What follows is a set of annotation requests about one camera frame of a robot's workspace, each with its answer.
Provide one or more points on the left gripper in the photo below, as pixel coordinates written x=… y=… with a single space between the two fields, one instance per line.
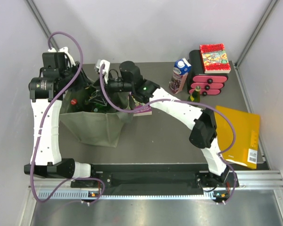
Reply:
x=83 y=82

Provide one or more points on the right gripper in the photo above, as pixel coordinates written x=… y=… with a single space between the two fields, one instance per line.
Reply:
x=99 y=87

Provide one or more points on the cola bottle red cap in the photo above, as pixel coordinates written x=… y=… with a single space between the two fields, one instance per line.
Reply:
x=75 y=105

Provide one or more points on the green canvas bag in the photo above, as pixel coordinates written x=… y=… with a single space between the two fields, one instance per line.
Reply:
x=92 y=128

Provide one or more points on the blue juice carton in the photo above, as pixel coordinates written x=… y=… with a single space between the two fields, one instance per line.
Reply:
x=181 y=70

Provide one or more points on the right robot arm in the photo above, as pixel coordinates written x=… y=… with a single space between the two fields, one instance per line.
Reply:
x=199 y=118

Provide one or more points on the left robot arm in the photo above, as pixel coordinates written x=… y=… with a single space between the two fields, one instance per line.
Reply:
x=59 y=73

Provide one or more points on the purple treehouse book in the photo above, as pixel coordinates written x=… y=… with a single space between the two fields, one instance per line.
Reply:
x=141 y=111

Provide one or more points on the black pink drawer unit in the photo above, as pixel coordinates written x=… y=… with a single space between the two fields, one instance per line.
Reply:
x=210 y=84

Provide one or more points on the red comic book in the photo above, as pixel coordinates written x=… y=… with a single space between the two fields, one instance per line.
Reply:
x=214 y=58

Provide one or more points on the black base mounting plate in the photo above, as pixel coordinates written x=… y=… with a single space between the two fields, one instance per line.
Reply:
x=158 y=179

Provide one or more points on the yellow folder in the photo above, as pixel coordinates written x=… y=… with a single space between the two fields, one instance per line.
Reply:
x=245 y=149

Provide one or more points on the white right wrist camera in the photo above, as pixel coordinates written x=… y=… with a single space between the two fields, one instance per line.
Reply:
x=103 y=66

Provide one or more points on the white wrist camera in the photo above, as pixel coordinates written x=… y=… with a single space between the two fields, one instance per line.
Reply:
x=103 y=66
x=65 y=50

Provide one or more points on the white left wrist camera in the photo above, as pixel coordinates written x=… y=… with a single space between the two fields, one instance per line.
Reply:
x=65 y=50

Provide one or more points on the aluminium frame rail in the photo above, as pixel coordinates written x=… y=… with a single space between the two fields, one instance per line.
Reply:
x=57 y=189

